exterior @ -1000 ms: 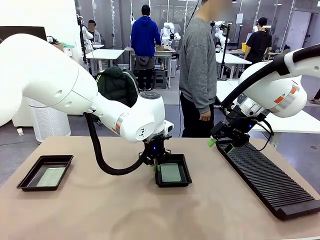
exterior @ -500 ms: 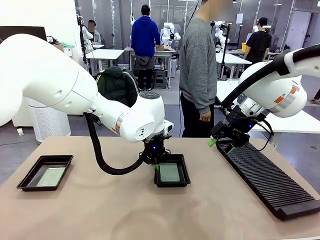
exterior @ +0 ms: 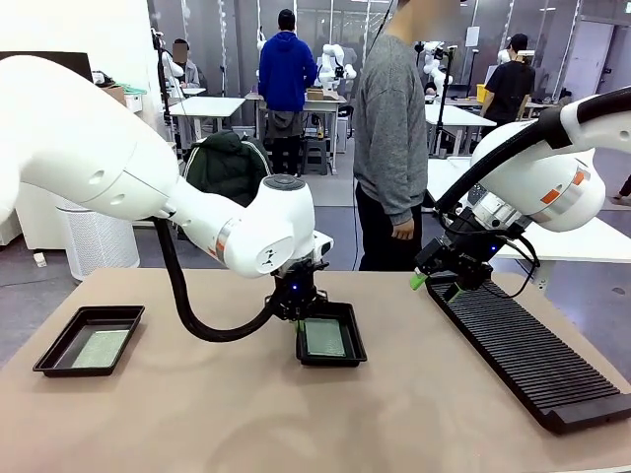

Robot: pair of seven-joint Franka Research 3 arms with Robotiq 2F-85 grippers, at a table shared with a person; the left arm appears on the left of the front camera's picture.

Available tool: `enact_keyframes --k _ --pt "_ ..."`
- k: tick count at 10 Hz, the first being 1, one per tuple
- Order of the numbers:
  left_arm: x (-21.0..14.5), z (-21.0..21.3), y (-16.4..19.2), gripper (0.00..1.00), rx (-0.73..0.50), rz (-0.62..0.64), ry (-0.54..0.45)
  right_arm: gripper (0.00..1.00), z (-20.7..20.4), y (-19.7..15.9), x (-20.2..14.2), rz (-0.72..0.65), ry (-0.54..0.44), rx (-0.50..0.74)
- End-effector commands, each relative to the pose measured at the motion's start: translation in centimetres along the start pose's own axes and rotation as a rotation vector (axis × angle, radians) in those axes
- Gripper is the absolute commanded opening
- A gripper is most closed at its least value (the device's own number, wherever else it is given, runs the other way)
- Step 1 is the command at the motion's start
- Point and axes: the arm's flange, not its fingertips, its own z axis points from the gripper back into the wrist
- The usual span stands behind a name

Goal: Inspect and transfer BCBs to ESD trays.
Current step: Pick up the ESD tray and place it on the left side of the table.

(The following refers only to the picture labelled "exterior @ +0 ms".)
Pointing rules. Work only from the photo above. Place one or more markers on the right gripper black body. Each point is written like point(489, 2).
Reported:
point(473, 251)

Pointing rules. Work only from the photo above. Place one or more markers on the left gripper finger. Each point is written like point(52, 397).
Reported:
point(298, 327)
point(323, 295)

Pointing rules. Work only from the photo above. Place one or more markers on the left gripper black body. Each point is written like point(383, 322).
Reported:
point(294, 290)

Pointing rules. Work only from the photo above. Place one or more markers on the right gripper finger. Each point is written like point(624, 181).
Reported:
point(419, 282)
point(453, 294)

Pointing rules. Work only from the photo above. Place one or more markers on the green circuit board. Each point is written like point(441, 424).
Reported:
point(101, 350)
point(325, 337)

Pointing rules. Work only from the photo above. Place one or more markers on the black plastic ESD tray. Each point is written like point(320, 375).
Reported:
point(355, 345)
point(54, 355)

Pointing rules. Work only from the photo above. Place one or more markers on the person's right forearm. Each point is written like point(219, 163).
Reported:
point(401, 207)

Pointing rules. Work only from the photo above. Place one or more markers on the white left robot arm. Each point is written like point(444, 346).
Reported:
point(74, 138)

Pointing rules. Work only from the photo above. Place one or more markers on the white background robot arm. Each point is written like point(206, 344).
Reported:
point(332, 56)
point(167, 64)
point(436, 64)

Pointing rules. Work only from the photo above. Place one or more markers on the person's right hand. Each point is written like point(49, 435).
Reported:
point(403, 230)

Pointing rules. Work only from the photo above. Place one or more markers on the black slotted board rack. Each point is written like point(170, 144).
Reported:
point(532, 355)

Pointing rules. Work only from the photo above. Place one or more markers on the white side table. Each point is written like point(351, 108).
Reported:
point(591, 241)

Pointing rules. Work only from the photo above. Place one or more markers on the dark green padded jacket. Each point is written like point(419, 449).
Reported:
point(231, 167)

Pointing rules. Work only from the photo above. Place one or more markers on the grey step stool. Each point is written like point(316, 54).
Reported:
point(315, 153)

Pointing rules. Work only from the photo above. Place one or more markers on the person in grey sweater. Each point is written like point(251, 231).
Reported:
point(389, 123)

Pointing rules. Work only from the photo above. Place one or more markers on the yellow crate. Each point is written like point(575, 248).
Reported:
point(482, 93)

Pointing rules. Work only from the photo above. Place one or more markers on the person in black with cap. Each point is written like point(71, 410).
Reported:
point(510, 88)

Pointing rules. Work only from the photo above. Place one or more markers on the grey work table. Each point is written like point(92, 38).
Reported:
point(325, 101)

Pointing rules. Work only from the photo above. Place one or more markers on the white cylindrical air purifier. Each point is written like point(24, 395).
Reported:
point(103, 241)

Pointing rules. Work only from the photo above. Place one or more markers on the person in blue hoodie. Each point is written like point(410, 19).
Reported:
point(286, 69)

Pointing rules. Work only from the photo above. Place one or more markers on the seated person in grey jacket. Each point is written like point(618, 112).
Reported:
point(189, 74)

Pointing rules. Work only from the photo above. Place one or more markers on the cardboard box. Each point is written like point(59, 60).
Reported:
point(116, 93)

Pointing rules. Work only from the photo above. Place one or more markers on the black computer monitor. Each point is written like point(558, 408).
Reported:
point(79, 64)

